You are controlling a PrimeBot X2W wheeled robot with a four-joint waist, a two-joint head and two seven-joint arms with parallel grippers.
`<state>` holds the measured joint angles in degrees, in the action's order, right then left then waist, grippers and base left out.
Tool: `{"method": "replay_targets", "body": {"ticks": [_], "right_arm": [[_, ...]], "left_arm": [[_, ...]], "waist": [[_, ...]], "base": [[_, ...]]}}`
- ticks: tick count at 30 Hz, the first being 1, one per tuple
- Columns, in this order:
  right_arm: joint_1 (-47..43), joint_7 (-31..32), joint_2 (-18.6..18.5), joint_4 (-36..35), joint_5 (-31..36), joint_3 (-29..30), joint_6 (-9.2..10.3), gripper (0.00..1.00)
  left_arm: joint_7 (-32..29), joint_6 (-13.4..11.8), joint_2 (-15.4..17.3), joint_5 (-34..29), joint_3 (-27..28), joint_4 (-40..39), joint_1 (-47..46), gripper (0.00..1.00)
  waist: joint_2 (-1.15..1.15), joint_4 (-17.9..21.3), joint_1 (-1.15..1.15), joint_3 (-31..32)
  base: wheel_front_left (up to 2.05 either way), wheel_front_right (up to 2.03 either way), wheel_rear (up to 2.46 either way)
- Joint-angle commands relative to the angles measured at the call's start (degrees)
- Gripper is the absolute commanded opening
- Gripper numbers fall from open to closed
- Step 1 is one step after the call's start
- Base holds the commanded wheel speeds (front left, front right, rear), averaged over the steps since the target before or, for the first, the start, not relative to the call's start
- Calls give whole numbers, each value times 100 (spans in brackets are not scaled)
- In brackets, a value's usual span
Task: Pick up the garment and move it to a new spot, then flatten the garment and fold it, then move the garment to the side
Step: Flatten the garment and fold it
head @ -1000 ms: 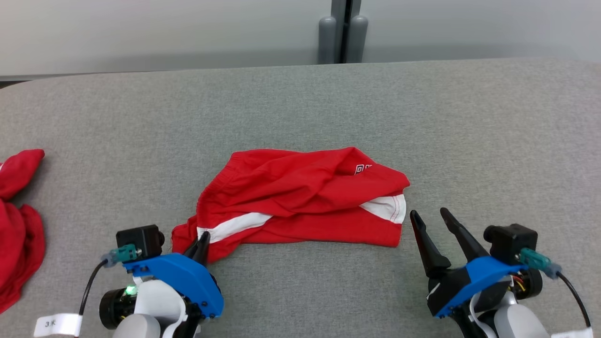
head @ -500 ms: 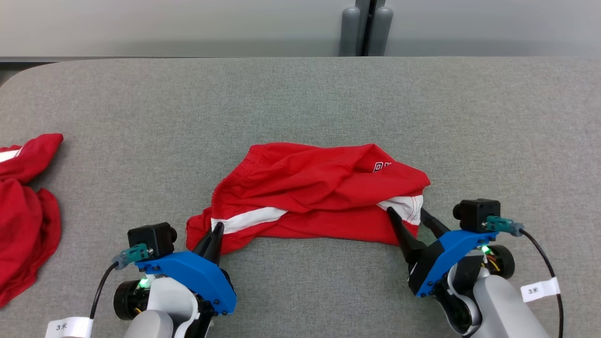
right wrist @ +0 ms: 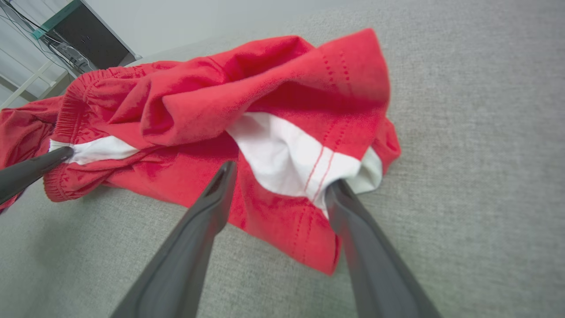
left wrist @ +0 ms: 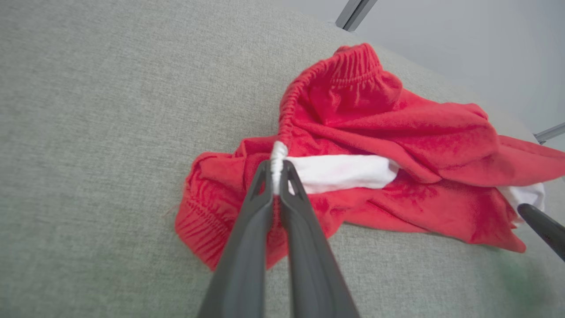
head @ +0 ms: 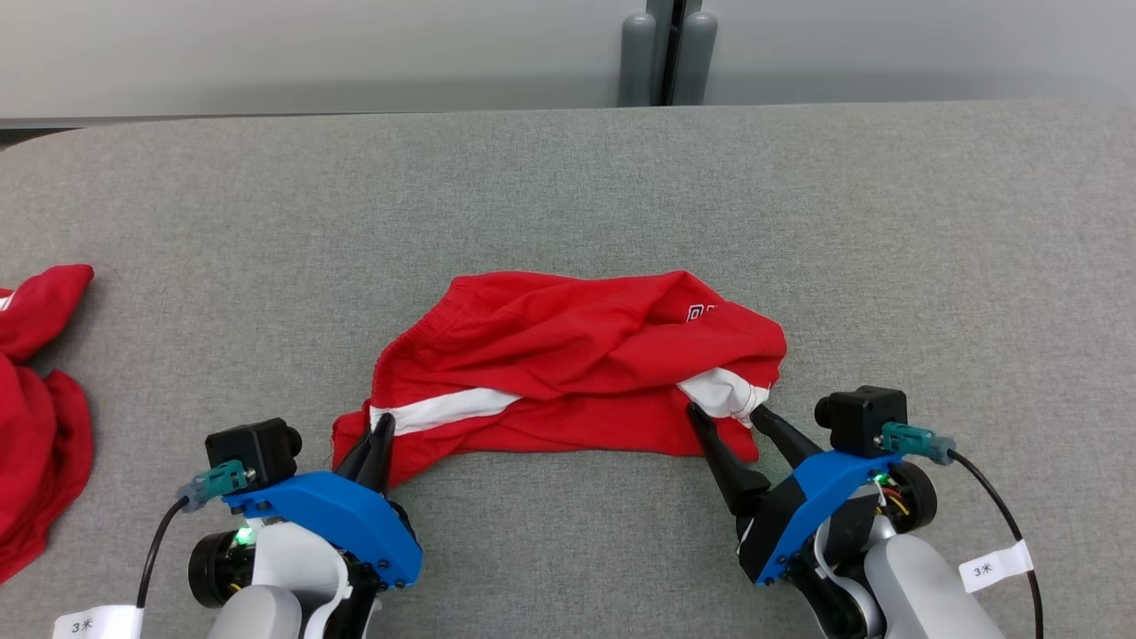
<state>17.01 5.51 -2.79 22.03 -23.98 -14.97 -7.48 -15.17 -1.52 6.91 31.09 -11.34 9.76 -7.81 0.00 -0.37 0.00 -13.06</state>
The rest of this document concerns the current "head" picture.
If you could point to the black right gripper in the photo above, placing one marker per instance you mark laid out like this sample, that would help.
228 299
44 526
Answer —
768 528

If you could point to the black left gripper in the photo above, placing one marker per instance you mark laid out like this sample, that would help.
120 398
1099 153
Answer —
359 603

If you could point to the red clothes pile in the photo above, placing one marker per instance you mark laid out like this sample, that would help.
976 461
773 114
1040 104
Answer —
550 355

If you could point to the red white basketball jersey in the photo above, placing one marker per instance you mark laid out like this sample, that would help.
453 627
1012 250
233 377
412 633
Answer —
35 426

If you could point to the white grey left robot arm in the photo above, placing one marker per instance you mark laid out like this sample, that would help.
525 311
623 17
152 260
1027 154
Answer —
284 568

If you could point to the grey fabric upholstered surface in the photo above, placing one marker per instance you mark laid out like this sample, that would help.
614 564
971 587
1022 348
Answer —
568 195

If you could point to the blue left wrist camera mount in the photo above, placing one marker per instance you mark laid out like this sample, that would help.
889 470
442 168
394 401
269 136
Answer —
337 515

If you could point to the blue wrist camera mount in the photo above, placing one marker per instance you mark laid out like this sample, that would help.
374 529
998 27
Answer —
337 515
843 475

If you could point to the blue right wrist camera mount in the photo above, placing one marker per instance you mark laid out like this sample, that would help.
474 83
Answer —
843 475

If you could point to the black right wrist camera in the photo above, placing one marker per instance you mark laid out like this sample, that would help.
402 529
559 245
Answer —
861 417

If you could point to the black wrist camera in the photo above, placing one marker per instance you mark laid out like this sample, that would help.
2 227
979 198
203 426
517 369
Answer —
248 448
861 417

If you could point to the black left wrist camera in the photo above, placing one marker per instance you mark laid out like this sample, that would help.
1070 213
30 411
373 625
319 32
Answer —
248 448

